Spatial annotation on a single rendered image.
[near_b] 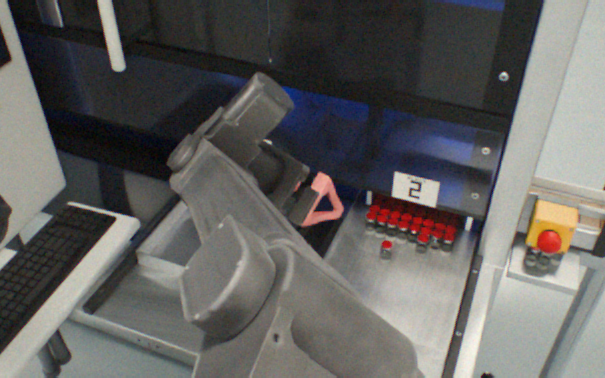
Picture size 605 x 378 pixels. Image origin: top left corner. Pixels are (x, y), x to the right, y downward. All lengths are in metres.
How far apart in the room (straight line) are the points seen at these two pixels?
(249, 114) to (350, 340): 0.42
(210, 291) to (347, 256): 0.95
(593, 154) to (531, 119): 2.25
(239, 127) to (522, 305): 1.87
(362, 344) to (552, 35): 0.76
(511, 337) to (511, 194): 1.22
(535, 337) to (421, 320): 1.23
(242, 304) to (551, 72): 0.80
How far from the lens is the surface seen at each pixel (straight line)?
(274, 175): 0.71
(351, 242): 1.22
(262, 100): 0.63
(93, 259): 1.36
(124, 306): 1.15
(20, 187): 1.45
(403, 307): 1.11
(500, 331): 2.28
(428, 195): 1.14
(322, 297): 0.24
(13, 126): 1.40
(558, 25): 0.95
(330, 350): 0.24
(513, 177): 1.08
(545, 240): 1.12
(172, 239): 1.25
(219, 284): 0.24
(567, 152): 3.22
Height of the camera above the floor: 1.74
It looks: 40 degrees down
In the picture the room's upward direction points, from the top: straight up
